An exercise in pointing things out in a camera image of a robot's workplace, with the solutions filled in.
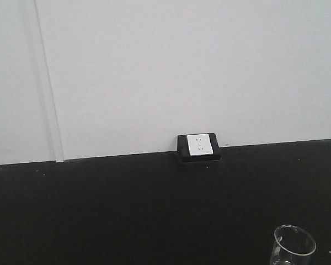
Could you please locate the white wall power socket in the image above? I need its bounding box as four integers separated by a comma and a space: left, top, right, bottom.
186, 134, 213, 156

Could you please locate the clear glass beaker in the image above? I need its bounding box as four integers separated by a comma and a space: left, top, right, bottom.
269, 224, 317, 265

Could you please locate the black socket mounting box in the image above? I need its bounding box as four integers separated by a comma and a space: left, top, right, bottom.
177, 133, 221, 163

